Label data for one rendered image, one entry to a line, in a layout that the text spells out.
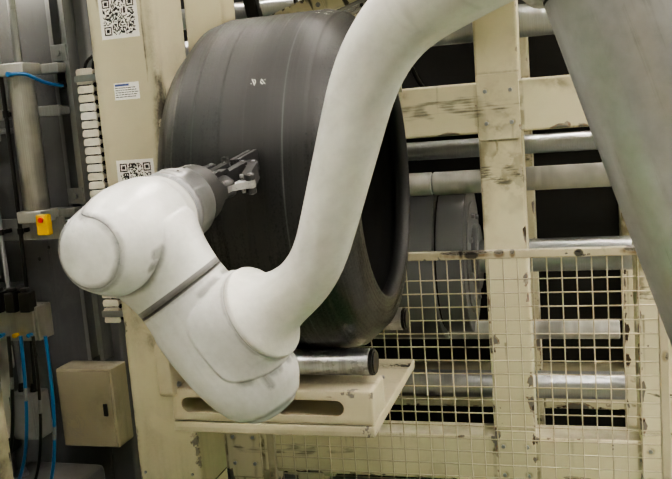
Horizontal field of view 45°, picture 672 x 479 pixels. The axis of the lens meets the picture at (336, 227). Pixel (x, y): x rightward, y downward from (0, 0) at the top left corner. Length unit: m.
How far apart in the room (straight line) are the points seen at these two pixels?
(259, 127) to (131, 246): 0.46
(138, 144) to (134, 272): 0.73
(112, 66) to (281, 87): 0.41
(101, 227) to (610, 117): 0.50
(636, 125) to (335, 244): 0.38
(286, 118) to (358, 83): 0.51
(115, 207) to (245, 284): 0.15
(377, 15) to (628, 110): 0.29
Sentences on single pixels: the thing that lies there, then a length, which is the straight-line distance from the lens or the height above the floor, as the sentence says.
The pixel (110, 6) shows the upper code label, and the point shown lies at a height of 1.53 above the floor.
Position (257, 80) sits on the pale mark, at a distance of 1.25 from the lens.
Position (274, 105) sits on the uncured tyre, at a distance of 1.22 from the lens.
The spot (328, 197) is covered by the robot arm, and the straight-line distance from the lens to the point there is 0.74.
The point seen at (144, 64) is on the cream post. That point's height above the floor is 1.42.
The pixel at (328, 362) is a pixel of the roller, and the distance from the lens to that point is 1.37.
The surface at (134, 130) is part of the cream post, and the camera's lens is 1.52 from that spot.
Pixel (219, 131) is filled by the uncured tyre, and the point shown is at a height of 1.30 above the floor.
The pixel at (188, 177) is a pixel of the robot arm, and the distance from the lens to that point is 0.94.
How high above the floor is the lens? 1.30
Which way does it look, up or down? 8 degrees down
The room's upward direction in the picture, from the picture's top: 4 degrees counter-clockwise
